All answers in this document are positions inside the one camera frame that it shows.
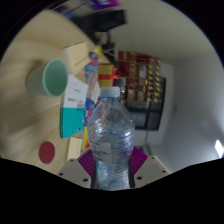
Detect ceiling light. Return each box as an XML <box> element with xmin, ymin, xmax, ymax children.
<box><xmin>214</xmin><ymin>139</ymin><xmax>224</xmax><ymax>159</ymax></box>

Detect wooden shelf unit with trophies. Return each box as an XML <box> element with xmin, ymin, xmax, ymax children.
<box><xmin>117</xmin><ymin>50</ymin><xmax>167</xmax><ymax>104</ymax></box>

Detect teal book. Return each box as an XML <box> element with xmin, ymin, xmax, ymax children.
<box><xmin>59</xmin><ymin>107</ymin><xmax>86</xmax><ymax>139</ymax></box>

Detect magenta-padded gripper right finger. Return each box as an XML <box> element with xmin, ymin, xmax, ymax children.
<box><xmin>128</xmin><ymin>146</ymin><xmax>172</xmax><ymax>189</ymax></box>

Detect flat round red coaster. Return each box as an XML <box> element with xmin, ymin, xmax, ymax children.
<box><xmin>38</xmin><ymin>141</ymin><xmax>56</xmax><ymax>164</ymax></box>

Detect pale green cup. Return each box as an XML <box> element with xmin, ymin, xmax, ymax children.
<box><xmin>25</xmin><ymin>58</ymin><xmax>70</xmax><ymax>98</ymax></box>

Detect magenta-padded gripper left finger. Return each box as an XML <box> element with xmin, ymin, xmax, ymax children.
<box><xmin>57</xmin><ymin>148</ymin><xmax>99</xmax><ymax>189</ymax></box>

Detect clear plastic water bottle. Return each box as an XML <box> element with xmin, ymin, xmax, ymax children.
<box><xmin>86</xmin><ymin>86</ymin><xmax>136</xmax><ymax>191</ymax></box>

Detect yellow gift box red ribbon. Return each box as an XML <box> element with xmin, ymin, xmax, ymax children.
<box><xmin>97</xmin><ymin>63</ymin><xmax>120</xmax><ymax>88</ymax></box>

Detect dark glass double door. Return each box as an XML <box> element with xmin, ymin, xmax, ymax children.
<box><xmin>124</xmin><ymin>76</ymin><xmax>167</xmax><ymax>131</ymax></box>

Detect white printed paper booklet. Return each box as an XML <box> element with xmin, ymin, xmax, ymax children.
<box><xmin>62</xmin><ymin>73</ymin><xmax>90</xmax><ymax>109</ymax></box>

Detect blue colourful booklet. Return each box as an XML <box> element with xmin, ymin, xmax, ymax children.
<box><xmin>85</xmin><ymin>49</ymin><xmax>101</xmax><ymax>83</ymax></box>

